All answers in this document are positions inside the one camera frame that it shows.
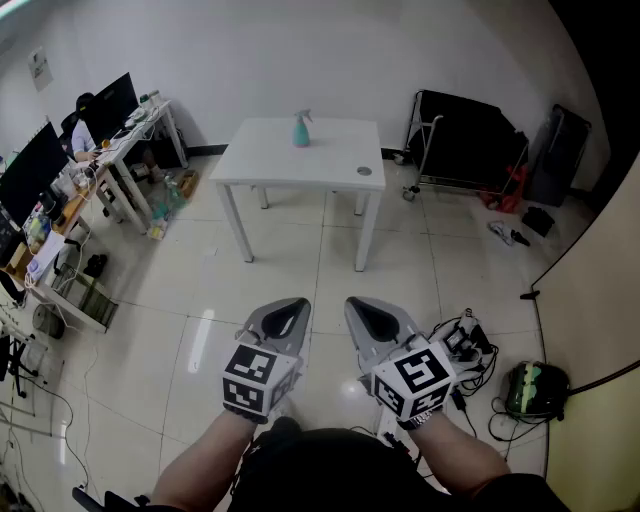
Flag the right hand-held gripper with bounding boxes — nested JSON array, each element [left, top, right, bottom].
[[343, 296, 458, 424]]

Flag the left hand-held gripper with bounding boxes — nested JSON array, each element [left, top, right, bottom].
[[221, 297, 313, 426]]

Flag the person's right forearm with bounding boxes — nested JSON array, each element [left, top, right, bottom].
[[409, 414, 512, 497]]

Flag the person's left forearm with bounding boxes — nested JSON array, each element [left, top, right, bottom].
[[149, 409, 274, 512]]

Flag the silver wristwatch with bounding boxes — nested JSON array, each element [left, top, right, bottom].
[[398, 411, 446, 432]]

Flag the person's black clothing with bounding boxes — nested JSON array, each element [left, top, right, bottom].
[[227, 417, 572, 512]]

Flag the white rag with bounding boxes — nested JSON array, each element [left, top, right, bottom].
[[487, 219, 531, 248]]

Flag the white table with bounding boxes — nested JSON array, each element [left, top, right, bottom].
[[208, 117, 387, 273]]

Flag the small wooden box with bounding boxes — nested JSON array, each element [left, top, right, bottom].
[[177, 169, 200, 200]]

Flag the black green helmet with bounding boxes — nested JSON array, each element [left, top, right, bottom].
[[503, 360, 572, 421]]

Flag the red plastic bag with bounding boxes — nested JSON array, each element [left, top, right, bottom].
[[480, 164, 530, 215]]

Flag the black cloth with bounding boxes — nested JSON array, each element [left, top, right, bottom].
[[521, 205, 556, 239]]

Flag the pair of black shoes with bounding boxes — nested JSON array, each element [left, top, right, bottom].
[[82, 253, 110, 279]]

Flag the white office desk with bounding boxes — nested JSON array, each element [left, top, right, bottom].
[[92, 99, 190, 235]]

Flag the black fabric folding cart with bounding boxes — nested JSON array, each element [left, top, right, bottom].
[[403, 89, 530, 202]]

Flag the beige partition panel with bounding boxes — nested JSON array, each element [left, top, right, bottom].
[[530, 149, 640, 512]]

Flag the wooden office desk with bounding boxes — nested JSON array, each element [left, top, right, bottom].
[[0, 169, 110, 335]]

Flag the dark grey suitcase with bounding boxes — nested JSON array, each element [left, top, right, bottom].
[[524, 103, 593, 209]]

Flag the black monitor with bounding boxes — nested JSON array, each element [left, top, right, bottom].
[[0, 121, 70, 229], [82, 72, 140, 146]]

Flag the black office chair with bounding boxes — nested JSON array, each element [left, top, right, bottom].
[[58, 112, 81, 161]]

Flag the white devices with black cables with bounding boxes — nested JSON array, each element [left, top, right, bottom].
[[427, 308, 501, 397]]

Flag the dark beaded bracelet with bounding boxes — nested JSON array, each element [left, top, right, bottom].
[[222, 405, 272, 426]]

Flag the black wire basket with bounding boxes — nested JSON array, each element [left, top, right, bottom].
[[51, 263, 120, 329]]

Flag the paper wall notice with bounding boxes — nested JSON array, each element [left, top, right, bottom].
[[27, 46, 55, 93]]

